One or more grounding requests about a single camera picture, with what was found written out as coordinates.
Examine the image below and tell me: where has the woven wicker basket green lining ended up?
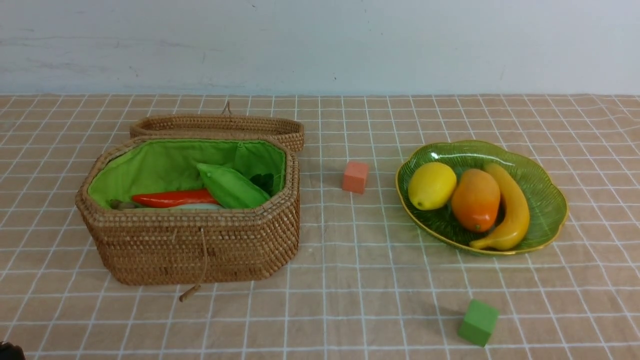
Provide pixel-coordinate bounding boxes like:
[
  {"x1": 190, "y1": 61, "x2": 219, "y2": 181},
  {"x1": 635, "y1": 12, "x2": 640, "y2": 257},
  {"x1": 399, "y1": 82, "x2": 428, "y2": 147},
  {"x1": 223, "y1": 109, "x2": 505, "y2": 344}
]
[{"x1": 75, "y1": 135, "x2": 301, "y2": 286}]

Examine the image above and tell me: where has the orange foam cube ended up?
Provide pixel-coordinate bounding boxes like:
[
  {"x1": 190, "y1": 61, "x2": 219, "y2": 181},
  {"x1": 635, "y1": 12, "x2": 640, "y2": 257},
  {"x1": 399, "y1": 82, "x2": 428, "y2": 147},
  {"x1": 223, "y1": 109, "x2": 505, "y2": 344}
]
[{"x1": 342, "y1": 161, "x2": 370, "y2": 194}]

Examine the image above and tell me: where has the beige checkered tablecloth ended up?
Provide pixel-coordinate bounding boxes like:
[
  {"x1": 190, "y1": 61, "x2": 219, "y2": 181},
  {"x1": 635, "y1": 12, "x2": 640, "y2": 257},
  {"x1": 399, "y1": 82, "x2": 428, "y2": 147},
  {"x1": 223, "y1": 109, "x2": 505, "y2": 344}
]
[{"x1": 0, "y1": 95, "x2": 640, "y2": 360}]

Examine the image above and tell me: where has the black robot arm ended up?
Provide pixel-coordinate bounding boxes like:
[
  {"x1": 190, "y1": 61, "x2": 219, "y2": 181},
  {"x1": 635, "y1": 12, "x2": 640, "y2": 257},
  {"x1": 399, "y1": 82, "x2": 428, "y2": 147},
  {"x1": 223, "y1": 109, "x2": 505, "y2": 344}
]
[{"x1": 0, "y1": 341, "x2": 26, "y2": 360}]

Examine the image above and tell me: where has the dark purple eggplant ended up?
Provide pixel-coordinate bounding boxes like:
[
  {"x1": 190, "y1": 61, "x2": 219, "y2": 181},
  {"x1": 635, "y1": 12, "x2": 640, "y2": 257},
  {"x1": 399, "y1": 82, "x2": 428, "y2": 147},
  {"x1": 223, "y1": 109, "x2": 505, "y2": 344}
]
[{"x1": 109, "y1": 199, "x2": 147, "y2": 210}]

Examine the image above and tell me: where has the orange yellow mango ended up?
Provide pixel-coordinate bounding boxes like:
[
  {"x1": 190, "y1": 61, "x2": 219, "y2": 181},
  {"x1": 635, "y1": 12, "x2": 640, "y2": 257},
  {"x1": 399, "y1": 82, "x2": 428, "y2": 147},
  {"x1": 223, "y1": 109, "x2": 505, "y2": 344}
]
[{"x1": 450, "y1": 168, "x2": 501, "y2": 233}]

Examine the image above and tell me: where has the orange carrot with green leaves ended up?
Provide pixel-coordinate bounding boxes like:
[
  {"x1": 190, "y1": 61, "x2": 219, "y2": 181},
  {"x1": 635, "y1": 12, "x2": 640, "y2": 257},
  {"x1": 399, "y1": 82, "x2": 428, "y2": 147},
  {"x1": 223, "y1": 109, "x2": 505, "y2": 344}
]
[{"x1": 131, "y1": 172, "x2": 275, "y2": 209}]

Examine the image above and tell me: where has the green foam cube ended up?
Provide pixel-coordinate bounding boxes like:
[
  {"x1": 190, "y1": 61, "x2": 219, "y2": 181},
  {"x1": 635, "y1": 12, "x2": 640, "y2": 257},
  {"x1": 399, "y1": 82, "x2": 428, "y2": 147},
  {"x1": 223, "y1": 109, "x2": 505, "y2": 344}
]
[{"x1": 457, "y1": 298, "x2": 499, "y2": 347}]

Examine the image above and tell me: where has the green glass leaf plate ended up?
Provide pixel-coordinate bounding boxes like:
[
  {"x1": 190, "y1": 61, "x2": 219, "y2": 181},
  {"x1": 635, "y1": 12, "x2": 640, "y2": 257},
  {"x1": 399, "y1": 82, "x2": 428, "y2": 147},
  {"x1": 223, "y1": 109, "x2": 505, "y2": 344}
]
[{"x1": 395, "y1": 139, "x2": 569, "y2": 256}]

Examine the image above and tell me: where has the green bitter gourd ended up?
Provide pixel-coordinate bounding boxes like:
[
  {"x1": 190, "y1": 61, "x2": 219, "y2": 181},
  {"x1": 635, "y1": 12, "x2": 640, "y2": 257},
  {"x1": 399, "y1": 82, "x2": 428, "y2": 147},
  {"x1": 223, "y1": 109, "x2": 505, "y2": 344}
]
[{"x1": 196, "y1": 162, "x2": 271, "y2": 209}]

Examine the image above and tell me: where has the yellow banana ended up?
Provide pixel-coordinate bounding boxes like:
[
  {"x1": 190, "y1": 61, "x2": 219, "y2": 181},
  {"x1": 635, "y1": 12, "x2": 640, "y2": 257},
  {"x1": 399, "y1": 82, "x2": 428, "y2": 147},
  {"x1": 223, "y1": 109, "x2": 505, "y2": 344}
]
[{"x1": 469, "y1": 162, "x2": 530, "y2": 251}]

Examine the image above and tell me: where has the yellow lemon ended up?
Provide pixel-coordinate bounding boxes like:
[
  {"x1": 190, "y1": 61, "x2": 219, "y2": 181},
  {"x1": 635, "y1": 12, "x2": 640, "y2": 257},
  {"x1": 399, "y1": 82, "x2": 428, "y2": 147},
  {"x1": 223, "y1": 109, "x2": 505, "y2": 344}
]
[{"x1": 407, "y1": 162, "x2": 457, "y2": 211}]

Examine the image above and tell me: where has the white radish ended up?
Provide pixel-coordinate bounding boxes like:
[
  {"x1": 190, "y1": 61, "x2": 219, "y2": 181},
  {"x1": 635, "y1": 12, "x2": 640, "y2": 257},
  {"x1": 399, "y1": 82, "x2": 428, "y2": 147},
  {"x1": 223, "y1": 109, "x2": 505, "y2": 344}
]
[{"x1": 167, "y1": 203, "x2": 225, "y2": 210}]

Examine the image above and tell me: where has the woven wicker basket lid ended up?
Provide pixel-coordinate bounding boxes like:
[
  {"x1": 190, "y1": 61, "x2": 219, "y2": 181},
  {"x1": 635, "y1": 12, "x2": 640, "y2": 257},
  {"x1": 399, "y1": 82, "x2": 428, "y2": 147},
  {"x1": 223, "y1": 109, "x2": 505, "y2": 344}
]
[{"x1": 129, "y1": 101, "x2": 306, "y2": 152}]

